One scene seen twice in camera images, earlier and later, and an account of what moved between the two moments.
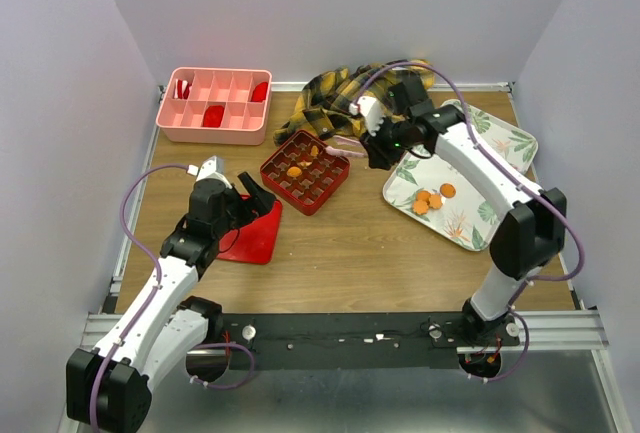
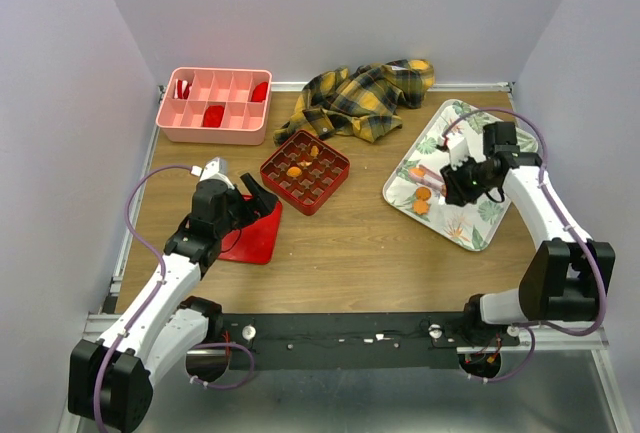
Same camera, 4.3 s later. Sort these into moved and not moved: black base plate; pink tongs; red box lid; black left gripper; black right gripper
Moved: pink tongs; black right gripper
Not moved: red box lid; black left gripper; black base plate
